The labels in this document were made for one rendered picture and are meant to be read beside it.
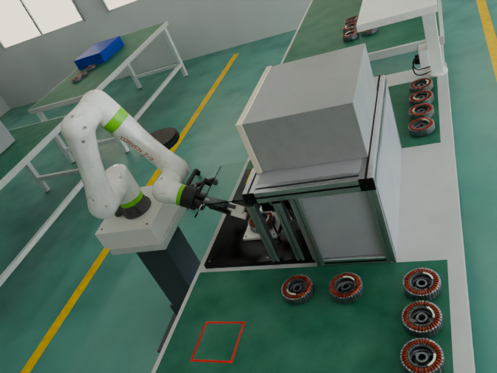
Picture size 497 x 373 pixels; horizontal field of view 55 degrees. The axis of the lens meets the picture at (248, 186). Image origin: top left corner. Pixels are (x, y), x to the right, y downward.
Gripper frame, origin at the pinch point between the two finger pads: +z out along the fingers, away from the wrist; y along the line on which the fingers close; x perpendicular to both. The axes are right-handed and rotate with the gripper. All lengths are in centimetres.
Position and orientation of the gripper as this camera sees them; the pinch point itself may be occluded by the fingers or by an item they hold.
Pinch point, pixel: (242, 212)
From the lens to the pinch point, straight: 198.2
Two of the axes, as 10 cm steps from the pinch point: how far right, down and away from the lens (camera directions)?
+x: -2.9, 9.4, -2.1
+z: 9.6, 2.7, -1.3
